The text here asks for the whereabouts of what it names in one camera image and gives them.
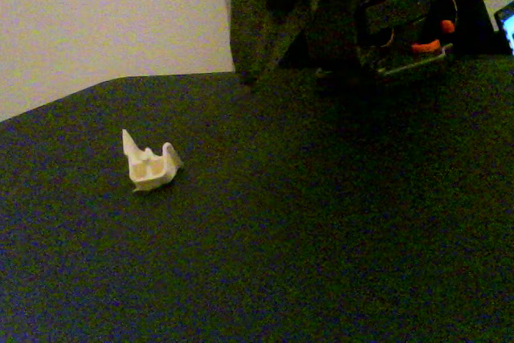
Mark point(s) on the white plastic printed part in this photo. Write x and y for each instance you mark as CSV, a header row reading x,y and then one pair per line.
x,y
146,170

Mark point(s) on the laptop with lit screen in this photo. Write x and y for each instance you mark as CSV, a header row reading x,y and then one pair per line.
x,y
509,27

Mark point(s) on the dark navy desk mat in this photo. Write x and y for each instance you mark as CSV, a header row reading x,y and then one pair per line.
x,y
281,238

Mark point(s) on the black spring clamp orange tips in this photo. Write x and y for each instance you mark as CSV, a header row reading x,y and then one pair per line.
x,y
447,25
425,46

